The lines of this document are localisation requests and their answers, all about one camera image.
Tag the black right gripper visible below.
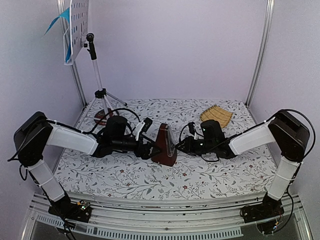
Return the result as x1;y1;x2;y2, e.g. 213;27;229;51
175;136;216;157

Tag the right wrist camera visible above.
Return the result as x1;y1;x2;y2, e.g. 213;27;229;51
188;121;196;135

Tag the woven bamboo tray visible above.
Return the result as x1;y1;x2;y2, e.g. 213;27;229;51
199;105;233;128

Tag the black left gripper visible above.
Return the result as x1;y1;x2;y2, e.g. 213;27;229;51
112;133;164;161

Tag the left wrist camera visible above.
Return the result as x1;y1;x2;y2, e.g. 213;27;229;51
142;117;153;132

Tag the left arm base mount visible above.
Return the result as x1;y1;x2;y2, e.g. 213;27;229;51
48;196;92;223

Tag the white tripod music stand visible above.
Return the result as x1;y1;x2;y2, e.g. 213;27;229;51
69;0;128;116

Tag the left aluminium frame post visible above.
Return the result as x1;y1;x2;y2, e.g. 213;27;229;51
56;0;87;108

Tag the aluminium front rail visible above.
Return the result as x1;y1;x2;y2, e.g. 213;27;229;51
22;191;313;240

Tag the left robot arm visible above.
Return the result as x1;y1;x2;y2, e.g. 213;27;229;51
8;111;162;217

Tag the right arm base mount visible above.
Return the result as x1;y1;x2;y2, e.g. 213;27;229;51
239;196;285;235

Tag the white blue sheet music booklet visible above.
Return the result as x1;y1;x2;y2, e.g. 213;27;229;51
43;0;73;66

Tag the clear plastic metronome cover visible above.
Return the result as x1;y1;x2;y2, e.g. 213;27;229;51
164;124;176;158

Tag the right aluminium frame post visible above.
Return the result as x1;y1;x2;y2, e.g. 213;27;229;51
245;0;275;108

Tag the dark red wooden metronome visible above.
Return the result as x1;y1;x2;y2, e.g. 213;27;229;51
151;123;177;167

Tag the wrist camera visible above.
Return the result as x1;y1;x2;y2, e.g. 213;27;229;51
188;121;196;135
142;117;153;132

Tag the aluminium frame post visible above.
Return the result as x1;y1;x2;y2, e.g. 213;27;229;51
56;0;87;108
245;0;275;108

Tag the red floral round tin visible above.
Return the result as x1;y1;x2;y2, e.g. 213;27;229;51
93;108;119;126

